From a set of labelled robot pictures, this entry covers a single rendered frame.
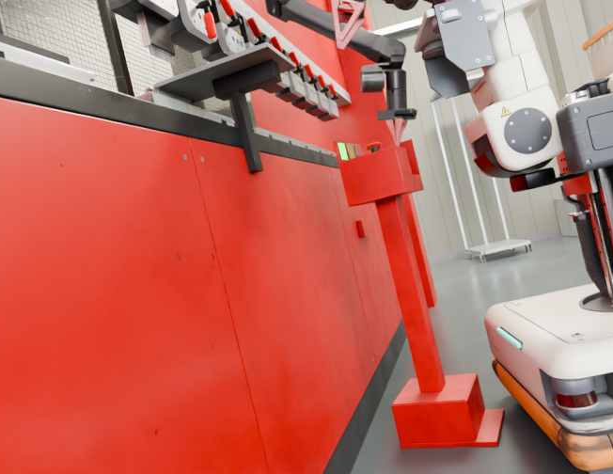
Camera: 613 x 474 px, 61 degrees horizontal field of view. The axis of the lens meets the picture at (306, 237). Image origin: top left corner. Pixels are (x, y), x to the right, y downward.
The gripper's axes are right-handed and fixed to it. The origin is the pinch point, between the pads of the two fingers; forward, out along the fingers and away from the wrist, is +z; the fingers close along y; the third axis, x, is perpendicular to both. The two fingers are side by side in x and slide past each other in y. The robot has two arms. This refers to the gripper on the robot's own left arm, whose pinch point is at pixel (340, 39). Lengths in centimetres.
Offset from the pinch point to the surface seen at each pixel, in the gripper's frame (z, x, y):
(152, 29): 5.3, -41.7, -1.8
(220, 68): 12.1, -22.4, 5.2
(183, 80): 15.9, -29.9, 4.1
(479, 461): 85, 53, -13
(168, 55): 8.6, -39.7, -8.1
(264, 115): -17, -64, -226
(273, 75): 10.7, -12.0, 2.2
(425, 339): 63, 37, -30
